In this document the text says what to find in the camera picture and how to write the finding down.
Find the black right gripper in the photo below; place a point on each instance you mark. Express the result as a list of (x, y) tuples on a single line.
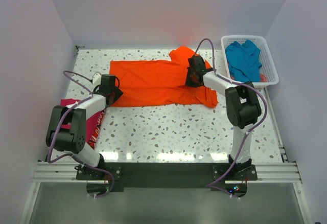
[(188, 82)]

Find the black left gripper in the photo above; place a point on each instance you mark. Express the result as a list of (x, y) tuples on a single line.
[(118, 93)]

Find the orange t shirt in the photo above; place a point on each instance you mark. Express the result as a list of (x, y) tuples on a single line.
[(159, 82)]

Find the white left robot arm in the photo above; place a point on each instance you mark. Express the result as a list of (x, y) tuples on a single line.
[(66, 134)]

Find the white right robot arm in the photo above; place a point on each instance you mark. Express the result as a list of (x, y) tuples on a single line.
[(242, 106)]

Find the magenta folded t shirt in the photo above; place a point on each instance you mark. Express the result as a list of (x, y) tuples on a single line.
[(67, 102)]

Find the blue t shirt in basket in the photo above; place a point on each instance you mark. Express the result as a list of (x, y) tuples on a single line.
[(243, 57)]

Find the pink garment in basket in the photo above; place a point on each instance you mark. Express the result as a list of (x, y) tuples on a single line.
[(241, 77)]

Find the white plastic laundry basket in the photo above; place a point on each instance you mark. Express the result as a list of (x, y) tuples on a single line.
[(268, 67)]

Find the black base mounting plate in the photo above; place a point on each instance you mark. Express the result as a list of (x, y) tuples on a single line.
[(109, 183)]

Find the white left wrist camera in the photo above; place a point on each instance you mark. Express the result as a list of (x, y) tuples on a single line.
[(96, 78)]

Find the aluminium front rail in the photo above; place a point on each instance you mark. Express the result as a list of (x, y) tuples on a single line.
[(206, 172)]

